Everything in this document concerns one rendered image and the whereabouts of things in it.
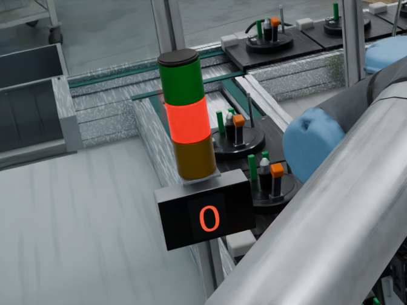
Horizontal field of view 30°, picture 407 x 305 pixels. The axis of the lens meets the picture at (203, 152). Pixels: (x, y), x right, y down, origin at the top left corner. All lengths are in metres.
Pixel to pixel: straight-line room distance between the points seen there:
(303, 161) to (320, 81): 1.50
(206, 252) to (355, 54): 1.13
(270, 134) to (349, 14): 0.47
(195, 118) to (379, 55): 0.26
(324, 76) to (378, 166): 1.68
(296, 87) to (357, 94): 1.50
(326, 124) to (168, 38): 0.31
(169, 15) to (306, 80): 1.27
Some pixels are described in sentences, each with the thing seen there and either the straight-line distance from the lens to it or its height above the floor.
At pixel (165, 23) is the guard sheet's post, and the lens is 0.91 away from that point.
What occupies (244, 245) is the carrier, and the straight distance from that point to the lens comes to 1.30.
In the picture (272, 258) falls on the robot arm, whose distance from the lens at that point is 0.45.
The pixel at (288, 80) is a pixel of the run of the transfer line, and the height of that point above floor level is 0.92.
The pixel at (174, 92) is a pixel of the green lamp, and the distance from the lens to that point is 0.90.
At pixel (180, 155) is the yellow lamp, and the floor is 1.29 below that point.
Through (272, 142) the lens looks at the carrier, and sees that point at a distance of 1.67.
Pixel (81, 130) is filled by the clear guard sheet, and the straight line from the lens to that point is 0.95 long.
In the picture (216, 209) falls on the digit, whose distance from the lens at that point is 0.97.
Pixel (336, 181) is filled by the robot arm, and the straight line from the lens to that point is 0.49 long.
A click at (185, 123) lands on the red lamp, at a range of 0.91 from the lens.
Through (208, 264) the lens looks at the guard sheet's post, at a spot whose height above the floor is 1.10.
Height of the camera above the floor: 1.70
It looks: 26 degrees down
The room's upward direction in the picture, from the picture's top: 9 degrees counter-clockwise
